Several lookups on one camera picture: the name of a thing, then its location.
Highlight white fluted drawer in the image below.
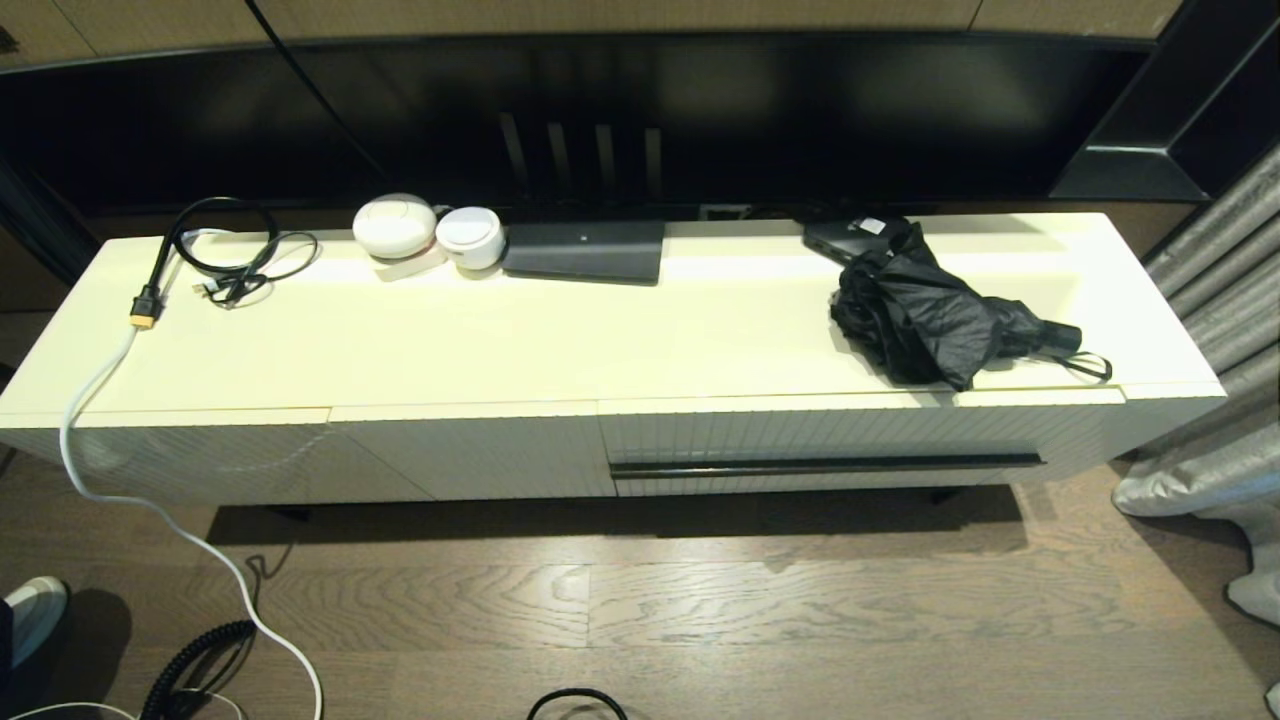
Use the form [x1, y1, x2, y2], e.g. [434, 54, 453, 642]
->
[598, 390, 1126, 498]

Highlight black folding umbrella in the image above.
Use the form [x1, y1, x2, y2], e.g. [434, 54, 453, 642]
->
[830, 218, 1113, 391]

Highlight white tv cabinet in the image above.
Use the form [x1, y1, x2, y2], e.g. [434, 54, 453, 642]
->
[0, 210, 1229, 506]

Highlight flat black set-top box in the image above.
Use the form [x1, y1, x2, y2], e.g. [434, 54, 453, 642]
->
[502, 220, 666, 286]

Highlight white fluted cabinet door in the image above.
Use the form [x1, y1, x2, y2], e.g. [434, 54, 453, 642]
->
[328, 400, 616, 499]
[75, 406, 433, 505]

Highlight small white cylindrical device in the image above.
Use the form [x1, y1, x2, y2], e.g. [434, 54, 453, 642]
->
[436, 206, 505, 271]

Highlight small black box with label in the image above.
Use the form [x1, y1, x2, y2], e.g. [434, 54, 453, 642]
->
[803, 213, 891, 266]

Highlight black flat television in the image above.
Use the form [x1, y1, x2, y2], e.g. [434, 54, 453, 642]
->
[0, 28, 1161, 223]

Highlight large round white device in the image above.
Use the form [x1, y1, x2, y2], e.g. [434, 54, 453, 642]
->
[352, 193, 439, 263]

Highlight grey curtain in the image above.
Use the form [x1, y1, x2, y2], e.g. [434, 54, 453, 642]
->
[1112, 140, 1280, 521]

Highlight white shoe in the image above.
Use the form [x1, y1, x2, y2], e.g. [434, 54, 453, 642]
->
[0, 576, 69, 669]

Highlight white fabric bundle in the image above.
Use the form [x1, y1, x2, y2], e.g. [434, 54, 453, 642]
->
[1225, 570, 1280, 629]

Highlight white flat base plate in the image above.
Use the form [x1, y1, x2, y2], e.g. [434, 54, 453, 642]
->
[372, 245, 449, 282]

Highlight black floor cable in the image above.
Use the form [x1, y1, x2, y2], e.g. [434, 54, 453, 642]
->
[527, 687, 629, 720]

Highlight thin black coiled-up cable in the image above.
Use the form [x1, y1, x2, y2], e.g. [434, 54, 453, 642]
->
[195, 230, 319, 306]

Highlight black cable with yellow plug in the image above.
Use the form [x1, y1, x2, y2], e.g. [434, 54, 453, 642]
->
[128, 196, 281, 331]

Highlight black spiral cord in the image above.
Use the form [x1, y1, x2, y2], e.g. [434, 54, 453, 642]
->
[140, 618, 259, 720]

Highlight black angular wall frame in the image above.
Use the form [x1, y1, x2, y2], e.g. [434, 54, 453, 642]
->
[1050, 0, 1280, 203]

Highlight thick white power cable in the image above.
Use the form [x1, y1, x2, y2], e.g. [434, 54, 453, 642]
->
[58, 325, 326, 720]

